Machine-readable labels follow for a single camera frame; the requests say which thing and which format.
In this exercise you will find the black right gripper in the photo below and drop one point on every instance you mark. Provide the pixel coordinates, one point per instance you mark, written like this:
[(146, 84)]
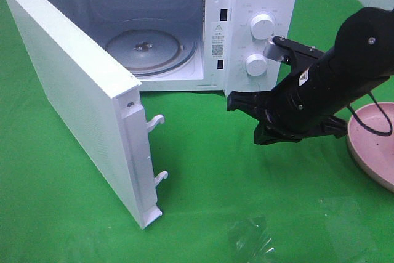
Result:
[(298, 107)]

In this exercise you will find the pink round plate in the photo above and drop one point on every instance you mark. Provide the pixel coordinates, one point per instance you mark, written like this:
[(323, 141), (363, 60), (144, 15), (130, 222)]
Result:
[(373, 153)]

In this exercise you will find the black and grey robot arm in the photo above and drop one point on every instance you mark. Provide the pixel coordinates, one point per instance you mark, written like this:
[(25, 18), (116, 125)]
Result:
[(364, 46)]

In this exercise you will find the lower white round knob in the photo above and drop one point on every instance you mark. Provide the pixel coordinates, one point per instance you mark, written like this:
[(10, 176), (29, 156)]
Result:
[(256, 65)]

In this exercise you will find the white round knob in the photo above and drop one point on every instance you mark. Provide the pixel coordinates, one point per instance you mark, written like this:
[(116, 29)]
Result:
[(256, 65), (262, 26)]

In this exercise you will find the upper white round knob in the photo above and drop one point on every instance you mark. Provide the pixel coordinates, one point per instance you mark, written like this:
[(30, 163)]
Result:
[(262, 26)]

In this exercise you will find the green table cloth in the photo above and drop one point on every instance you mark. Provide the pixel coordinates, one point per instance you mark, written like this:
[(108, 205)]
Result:
[(225, 199)]

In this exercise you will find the glass microwave turntable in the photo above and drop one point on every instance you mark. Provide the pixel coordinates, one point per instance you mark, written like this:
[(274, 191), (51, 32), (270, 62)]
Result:
[(148, 52)]

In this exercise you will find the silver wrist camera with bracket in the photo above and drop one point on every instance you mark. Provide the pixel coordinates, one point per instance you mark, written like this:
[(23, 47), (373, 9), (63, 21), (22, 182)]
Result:
[(298, 56)]

